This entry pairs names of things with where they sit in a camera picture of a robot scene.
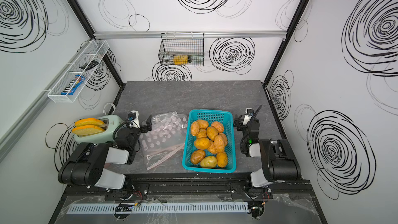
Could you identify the mint green toaster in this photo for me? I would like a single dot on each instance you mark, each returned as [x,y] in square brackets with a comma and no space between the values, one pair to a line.
[111,123]

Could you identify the teal plastic basket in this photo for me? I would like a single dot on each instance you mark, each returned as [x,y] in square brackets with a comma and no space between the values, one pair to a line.
[226,119]

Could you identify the clear zipper bag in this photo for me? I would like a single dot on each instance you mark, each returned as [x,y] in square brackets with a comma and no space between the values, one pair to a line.
[166,138]

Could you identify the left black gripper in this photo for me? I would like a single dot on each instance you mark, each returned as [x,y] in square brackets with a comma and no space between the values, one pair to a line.
[148,124]

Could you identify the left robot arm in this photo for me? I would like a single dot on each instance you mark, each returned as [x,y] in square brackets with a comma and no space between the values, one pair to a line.
[86,165]

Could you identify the black remote control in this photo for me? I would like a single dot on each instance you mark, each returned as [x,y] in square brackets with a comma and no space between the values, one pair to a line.
[88,66]

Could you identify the potato bottom right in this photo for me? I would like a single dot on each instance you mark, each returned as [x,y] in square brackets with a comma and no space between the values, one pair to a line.
[222,159]

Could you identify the potato centre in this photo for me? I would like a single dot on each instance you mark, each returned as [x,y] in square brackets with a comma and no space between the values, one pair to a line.
[211,132]

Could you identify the white wire shelf basket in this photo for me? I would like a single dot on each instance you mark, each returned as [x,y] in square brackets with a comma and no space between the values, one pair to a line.
[96,78]

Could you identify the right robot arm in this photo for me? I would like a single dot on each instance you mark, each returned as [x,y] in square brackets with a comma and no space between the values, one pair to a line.
[278,161]

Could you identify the lower toast slice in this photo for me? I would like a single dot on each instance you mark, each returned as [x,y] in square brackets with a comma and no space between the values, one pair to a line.
[87,130]

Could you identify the toast slice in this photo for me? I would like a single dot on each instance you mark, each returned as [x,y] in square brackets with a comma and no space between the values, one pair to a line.
[89,121]
[87,130]

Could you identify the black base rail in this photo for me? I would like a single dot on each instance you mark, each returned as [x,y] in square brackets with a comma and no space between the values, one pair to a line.
[145,186]

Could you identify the potato bottom left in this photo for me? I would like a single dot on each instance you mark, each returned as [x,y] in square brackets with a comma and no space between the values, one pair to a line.
[197,156]

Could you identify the upper toast slice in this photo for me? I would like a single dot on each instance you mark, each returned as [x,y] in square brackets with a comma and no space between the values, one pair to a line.
[89,121]

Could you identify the potato top right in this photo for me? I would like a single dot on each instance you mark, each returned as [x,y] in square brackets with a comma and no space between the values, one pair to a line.
[218,126]

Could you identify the white slotted cable duct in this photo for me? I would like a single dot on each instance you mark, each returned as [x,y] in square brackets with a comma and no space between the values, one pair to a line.
[158,208]

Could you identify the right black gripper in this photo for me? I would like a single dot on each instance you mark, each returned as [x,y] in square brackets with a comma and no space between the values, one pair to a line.
[240,122]

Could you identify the black wire wall basket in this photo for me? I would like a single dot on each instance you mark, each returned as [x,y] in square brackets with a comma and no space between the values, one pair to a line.
[182,43]

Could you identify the potato right middle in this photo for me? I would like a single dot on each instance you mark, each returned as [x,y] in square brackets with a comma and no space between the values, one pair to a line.
[219,143]

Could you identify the blue candy packet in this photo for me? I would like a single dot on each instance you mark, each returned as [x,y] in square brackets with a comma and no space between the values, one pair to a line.
[71,88]

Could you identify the potato bagged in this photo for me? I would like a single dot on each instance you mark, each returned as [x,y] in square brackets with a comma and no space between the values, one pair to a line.
[195,128]
[202,134]
[203,124]

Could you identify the potato large middle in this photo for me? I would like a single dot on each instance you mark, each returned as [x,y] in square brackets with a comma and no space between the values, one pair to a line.
[202,144]

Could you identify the yellow item in basket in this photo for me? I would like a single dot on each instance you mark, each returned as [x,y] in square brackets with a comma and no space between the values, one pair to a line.
[181,60]

